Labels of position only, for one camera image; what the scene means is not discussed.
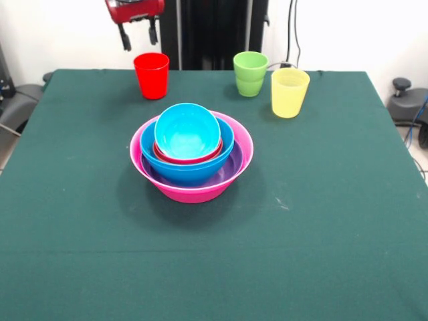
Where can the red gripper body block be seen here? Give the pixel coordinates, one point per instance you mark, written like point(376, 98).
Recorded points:
point(137, 10)

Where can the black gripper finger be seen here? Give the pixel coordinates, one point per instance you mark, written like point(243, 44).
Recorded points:
point(153, 33)
point(125, 38)

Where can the red cup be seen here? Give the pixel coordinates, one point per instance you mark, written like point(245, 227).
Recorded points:
point(152, 77)

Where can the small blue bowl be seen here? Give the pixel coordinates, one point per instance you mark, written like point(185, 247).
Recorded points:
point(187, 133)

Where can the medium blue bowl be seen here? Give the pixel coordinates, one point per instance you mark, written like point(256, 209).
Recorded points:
point(187, 179)
point(147, 147)

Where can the small orange bowl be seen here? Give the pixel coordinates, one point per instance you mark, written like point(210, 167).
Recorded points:
point(154, 150)

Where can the yellow cup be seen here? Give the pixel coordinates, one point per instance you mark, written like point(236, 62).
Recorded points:
point(289, 97)

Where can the purple shallow bowl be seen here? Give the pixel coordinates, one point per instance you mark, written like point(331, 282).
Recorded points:
point(234, 164)

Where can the large pink bowl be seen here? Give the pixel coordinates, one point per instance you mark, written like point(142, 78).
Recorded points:
point(197, 195)

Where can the green cup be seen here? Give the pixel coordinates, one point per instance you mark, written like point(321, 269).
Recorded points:
point(249, 82)

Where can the dark green tablecloth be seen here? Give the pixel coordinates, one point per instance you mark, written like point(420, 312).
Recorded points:
point(214, 267)

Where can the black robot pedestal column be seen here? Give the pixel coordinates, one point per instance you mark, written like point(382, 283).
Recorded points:
point(207, 33)

